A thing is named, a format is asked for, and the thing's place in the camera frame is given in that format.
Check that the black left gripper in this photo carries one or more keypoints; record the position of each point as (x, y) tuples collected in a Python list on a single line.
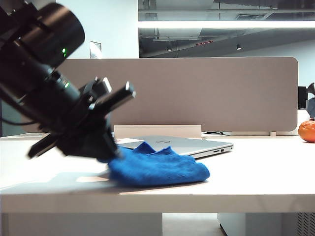
[(120, 96)]

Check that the blue microfibre rag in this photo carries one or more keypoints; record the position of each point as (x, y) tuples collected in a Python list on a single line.
[(160, 169)]

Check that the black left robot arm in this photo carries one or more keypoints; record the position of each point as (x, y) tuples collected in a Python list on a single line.
[(37, 61)]

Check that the silver closed laptop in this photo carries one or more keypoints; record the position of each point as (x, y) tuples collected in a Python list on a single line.
[(197, 143)]

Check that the white desk leg panel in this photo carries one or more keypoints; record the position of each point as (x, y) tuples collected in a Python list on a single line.
[(81, 225)]

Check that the grey fabric desk divider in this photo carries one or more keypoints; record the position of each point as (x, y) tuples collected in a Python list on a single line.
[(197, 93)]

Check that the black ceiling spot lamp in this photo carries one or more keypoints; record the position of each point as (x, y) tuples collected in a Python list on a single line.
[(238, 46), (169, 48)]

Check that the red ceiling sign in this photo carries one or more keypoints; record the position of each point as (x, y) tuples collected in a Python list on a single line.
[(204, 43)]

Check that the long white ceiling light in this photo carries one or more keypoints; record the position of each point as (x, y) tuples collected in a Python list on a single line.
[(221, 24)]

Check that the white cabinet with vent grille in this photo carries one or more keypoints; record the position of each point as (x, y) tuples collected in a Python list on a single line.
[(265, 225)]

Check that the ceiling air vent grille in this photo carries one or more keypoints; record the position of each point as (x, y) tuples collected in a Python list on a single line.
[(251, 16)]

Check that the white rounded object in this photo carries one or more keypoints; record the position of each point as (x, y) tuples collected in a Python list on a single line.
[(305, 115)]

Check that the black monitor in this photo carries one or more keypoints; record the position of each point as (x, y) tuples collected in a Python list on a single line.
[(302, 97)]

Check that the orange round fruit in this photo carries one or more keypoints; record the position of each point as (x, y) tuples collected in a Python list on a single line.
[(307, 131)]

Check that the seated person in grey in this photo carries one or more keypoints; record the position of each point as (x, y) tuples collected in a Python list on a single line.
[(311, 102)]

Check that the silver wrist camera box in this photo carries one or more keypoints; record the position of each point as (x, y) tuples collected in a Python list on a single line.
[(104, 86)]

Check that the white divider bracket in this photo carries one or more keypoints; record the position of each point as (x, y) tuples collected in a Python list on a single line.
[(273, 134)]

